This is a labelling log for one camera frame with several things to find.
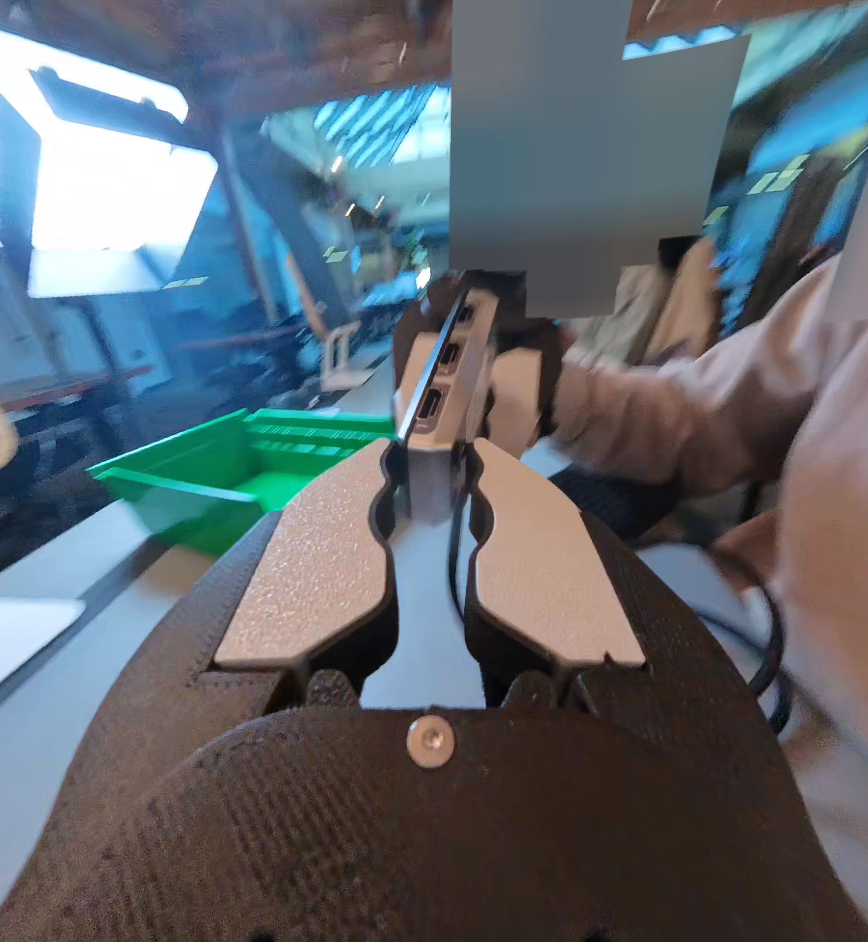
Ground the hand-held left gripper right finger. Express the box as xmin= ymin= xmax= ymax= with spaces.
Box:
xmin=463 ymin=436 xmax=648 ymax=706

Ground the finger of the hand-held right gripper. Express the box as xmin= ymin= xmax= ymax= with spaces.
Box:
xmin=395 ymin=331 xmax=446 ymax=413
xmin=489 ymin=349 xmax=545 ymax=453

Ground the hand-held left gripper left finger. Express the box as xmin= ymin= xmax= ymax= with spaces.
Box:
xmin=213 ymin=438 xmax=399 ymax=704

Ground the grey multiport adapter hub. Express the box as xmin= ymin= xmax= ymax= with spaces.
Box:
xmin=393 ymin=287 xmax=500 ymax=520

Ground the black braided HDMI cable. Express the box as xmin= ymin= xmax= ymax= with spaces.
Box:
xmin=445 ymin=471 xmax=797 ymax=737

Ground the green plastic bin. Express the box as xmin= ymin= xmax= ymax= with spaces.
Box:
xmin=86 ymin=408 xmax=398 ymax=556

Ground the wooden chair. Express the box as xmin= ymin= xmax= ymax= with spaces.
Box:
xmin=319 ymin=324 xmax=376 ymax=391

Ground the bright studio light panel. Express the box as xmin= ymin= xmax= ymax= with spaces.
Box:
xmin=0 ymin=26 xmax=219 ymax=299

